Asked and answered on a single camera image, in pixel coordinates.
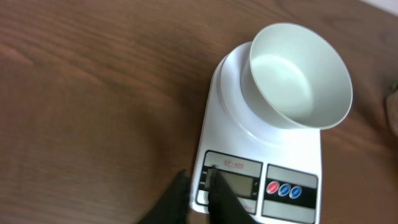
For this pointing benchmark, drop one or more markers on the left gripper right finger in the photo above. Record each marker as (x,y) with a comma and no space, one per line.
(223,205)

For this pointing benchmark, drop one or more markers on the pale grey round bowl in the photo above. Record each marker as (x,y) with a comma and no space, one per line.
(294,79)

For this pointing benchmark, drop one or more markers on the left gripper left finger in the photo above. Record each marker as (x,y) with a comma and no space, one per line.
(172,207)

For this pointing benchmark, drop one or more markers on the white digital kitchen scale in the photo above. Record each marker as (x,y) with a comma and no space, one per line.
(275,173)

